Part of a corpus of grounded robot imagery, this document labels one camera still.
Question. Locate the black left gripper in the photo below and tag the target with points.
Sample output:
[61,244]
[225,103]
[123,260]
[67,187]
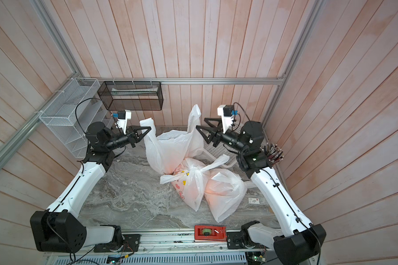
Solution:
[132,138]

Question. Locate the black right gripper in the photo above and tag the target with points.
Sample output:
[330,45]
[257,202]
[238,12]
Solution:
[217,139]

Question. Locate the white printed bag back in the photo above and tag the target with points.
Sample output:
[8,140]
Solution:
[166,151]

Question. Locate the white printed bag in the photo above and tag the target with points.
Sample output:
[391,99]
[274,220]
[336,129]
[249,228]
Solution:
[166,151]
[190,179]

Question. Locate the white plastic bag front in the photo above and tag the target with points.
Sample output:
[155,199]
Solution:
[224,192]

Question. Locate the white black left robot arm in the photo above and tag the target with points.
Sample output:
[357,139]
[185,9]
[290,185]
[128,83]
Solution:
[57,229]

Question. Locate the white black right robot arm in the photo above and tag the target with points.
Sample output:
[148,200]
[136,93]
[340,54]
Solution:
[299,239]

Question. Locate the white plastic perforated basket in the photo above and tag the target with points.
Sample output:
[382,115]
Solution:
[221,149]

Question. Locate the red cup of pens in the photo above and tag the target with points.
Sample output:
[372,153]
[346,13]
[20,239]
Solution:
[275,153]

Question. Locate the small white label card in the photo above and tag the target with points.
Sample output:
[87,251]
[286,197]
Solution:
[253,201]

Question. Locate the red tape dispenser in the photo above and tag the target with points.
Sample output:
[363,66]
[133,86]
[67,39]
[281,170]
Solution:
[204,233]

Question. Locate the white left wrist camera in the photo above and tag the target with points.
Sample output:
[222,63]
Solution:
[122,117]

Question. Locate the black wire mesh basket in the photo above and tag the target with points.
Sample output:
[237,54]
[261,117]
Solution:
[131,95]

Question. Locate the white wire mesh shelf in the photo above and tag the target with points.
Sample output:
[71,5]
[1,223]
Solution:
[71,112]

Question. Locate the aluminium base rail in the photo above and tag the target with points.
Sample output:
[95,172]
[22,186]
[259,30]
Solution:
[167,247]

